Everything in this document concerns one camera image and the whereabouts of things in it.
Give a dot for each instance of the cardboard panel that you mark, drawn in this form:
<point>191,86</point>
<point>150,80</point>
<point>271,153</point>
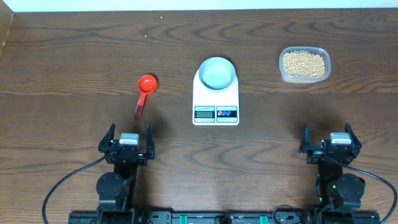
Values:
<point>6,18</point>

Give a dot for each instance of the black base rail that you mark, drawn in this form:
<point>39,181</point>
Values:
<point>165,217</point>

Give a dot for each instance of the clear plastic container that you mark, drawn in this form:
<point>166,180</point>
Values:
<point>305,80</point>

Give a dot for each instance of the soybeans in container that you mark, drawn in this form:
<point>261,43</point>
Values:
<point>303,64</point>

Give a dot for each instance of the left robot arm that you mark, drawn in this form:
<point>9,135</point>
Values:
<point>115,188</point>

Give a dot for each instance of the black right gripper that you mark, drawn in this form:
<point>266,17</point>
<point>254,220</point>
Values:
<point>357,145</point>

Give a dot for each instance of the white digital kitchen scale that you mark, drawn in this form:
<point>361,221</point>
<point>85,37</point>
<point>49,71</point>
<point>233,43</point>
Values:
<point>216,107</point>

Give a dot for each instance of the grey round bowl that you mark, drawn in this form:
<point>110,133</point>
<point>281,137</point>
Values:
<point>217,73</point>

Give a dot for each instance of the red plastic measuring scoop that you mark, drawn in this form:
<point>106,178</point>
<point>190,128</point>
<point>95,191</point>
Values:
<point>147,84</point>

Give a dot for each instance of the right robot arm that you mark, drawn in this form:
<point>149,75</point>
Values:
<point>339,193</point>

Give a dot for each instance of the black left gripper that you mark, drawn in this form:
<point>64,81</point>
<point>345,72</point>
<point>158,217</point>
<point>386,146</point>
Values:
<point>107,144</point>

